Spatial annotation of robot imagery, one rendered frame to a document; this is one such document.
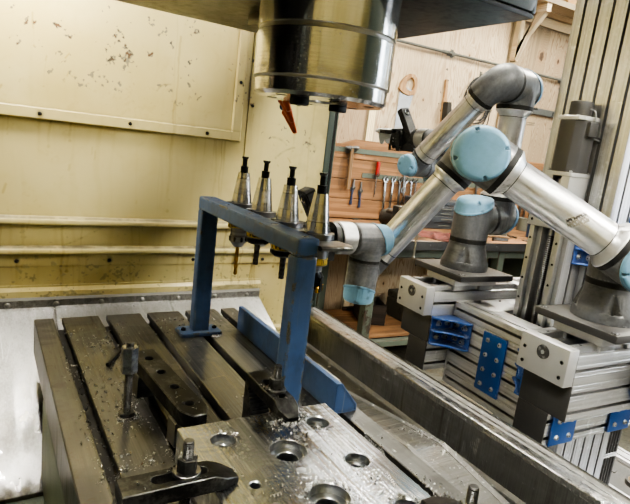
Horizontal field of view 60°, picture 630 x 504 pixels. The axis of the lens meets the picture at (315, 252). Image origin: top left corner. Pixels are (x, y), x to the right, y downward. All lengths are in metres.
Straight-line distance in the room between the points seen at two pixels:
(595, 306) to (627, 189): 0.40
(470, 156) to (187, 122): 0.83
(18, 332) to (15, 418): 0.27
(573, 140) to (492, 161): 0.49
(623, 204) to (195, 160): 1.21
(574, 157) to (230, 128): 0.98
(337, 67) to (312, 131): 1.24
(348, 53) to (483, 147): 0.66
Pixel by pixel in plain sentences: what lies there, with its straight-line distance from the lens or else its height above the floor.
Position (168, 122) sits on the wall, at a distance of 1.64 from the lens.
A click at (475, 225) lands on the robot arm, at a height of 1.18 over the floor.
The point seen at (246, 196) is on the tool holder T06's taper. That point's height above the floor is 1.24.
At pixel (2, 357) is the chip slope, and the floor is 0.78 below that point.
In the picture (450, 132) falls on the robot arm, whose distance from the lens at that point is 1.85.
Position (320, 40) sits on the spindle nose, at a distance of 0.60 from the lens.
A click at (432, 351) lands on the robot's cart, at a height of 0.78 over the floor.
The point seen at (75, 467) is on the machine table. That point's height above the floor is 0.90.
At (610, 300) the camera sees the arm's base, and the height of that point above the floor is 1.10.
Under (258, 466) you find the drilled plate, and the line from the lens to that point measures 0.70.
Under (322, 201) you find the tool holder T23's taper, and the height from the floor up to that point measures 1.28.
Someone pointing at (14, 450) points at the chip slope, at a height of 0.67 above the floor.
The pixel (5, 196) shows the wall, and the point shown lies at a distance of 1.60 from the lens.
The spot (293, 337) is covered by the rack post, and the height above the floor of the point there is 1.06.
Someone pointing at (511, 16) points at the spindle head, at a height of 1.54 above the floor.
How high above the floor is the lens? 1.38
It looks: 11 degrees down
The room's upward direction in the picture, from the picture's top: 7 degrees clockwise
